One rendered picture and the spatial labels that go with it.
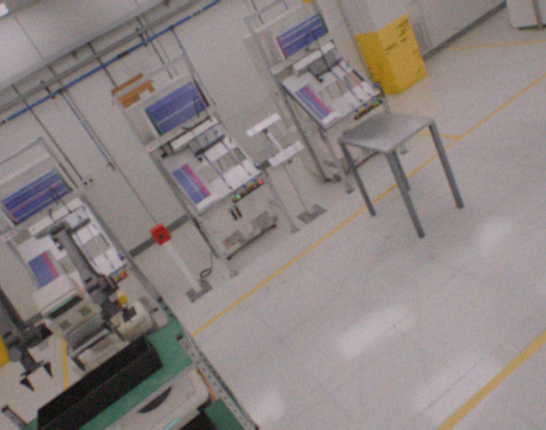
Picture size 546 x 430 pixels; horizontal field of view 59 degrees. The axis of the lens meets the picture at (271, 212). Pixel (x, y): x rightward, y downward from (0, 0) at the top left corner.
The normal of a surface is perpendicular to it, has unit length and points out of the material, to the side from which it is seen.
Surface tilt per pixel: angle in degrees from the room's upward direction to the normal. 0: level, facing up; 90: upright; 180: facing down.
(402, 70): 90
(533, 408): 0
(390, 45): 90
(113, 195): 90
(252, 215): 90
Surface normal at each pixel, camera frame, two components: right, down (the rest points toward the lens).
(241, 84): 0.40, 0.23
